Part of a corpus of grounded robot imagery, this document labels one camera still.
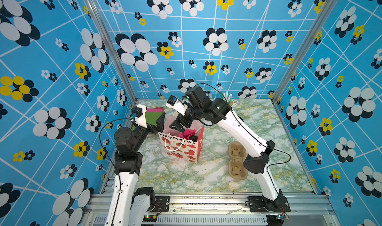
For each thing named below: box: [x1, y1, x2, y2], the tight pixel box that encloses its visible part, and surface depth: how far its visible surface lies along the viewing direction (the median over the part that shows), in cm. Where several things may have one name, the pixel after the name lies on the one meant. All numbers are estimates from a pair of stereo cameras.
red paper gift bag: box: [157, 115, 205, 164], surface depth 75 cm
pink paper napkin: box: [181, 129, 196, 140], surface depth 82 cm
